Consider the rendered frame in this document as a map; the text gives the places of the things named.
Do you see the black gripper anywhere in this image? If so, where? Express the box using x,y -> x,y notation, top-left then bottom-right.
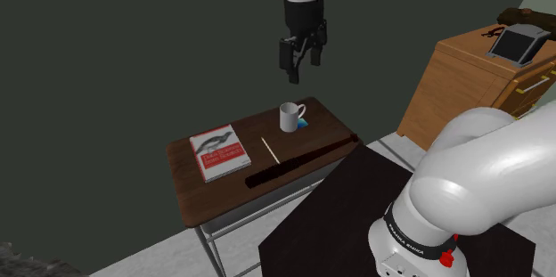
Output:
278,0 -> 329,86

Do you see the white mug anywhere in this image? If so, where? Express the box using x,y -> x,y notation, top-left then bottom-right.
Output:
278,102 -> 307,134

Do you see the pale thin stick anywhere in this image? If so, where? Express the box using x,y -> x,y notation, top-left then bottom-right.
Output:
259,136 -> 282,166

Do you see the dark brown baseball bat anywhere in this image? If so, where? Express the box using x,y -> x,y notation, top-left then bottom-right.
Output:
243,133 -> 360,190

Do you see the white and red book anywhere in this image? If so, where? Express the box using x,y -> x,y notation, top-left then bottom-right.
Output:
188,124 -> 252,183

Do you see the wooden chest of drawers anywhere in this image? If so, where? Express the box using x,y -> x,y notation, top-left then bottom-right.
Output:
396,23 -> 556,152

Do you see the dark robot stand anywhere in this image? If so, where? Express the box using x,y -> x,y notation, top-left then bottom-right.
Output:
258,144 -> 536,277

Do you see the small black and red object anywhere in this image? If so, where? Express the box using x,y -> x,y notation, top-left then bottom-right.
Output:
480,26 -> 508,39

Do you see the grey tablet with dark screen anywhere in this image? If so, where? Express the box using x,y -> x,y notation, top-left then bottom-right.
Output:
485,23 -> 552,69

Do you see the dark brown long object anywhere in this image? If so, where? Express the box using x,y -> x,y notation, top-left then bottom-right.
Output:
495,7 -> 556,43

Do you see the brown desk with metal frame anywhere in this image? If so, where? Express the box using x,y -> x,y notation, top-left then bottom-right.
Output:
166,96 -> 363,277

